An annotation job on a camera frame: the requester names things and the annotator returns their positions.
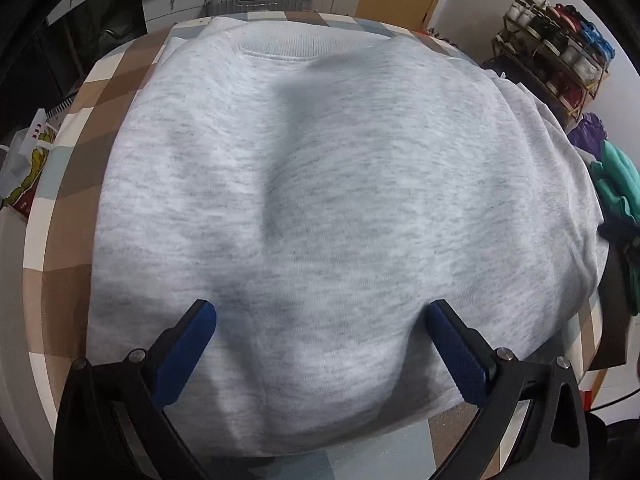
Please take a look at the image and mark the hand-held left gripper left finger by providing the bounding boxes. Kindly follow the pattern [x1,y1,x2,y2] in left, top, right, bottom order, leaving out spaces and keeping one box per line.
[52,300,218,480]

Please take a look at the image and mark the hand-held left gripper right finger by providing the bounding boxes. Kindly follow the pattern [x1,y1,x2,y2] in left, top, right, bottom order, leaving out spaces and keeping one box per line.
[425,299,591,480]

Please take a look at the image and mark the light grey hoodie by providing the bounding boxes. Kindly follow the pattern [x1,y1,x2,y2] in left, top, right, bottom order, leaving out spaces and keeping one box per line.
[85,16,611,461]

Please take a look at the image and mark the teal clothes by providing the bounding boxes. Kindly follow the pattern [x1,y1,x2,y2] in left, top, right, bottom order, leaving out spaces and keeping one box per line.
[589,139,640,317]

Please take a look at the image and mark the grey ottoman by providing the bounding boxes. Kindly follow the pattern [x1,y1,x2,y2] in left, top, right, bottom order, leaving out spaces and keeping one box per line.
[595,255,632,372]

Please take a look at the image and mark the checkered bed sheet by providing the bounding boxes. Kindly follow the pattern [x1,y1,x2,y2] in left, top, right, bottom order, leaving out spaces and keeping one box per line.
[20,10,631,480]

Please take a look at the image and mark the white red shopping bag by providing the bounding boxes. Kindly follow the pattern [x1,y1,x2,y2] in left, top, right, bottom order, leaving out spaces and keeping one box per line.
[0,107,61,218]

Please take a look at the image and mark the purple cloth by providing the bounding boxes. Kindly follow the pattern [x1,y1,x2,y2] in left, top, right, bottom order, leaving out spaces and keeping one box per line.
[567,111,610,151]

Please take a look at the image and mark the shoe rack with shoes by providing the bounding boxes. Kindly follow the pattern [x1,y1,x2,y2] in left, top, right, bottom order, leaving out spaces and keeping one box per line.
[505,0,616,111]

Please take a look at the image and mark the silver suitcase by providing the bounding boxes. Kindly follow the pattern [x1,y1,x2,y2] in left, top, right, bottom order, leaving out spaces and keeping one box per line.
[202,0,311,18]

